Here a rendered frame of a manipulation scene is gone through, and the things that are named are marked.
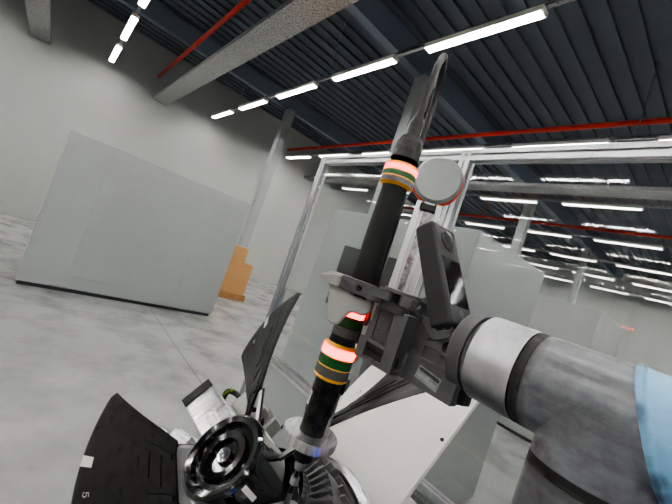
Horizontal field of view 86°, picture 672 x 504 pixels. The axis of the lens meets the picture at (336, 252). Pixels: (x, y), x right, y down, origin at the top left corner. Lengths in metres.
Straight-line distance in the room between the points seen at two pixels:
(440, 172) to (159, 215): 5.12
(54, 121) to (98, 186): 6.81
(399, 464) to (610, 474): 0.53
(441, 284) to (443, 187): 0.84
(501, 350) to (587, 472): 0.09
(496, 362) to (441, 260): 0.12
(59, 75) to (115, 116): 1.47
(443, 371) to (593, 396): 0.12
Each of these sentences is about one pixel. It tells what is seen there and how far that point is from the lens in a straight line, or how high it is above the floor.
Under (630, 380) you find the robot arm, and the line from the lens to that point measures 0.30.
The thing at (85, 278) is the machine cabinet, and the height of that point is 0.24.
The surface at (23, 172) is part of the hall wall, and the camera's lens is 12.46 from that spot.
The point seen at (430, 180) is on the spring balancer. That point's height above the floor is 1.87.
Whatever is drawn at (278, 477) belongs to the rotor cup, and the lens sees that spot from 0.59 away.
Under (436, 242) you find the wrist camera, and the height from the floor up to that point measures 1.57.
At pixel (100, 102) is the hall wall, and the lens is 12.64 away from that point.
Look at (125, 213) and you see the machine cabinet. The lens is 5.87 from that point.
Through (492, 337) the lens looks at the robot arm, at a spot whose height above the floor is 1.50.
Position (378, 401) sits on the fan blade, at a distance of 0.53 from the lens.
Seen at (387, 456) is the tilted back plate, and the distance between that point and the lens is 0.80.
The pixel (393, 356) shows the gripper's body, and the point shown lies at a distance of 0.37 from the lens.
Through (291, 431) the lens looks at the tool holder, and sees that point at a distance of 0.48.
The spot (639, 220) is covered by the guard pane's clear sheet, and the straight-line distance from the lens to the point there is 1.12.
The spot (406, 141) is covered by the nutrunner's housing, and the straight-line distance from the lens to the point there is 0.47.
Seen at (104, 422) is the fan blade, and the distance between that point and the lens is 0.85.
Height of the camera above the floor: 1.51
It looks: 2 degrees up
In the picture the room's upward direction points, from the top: 19 degrees clockwise
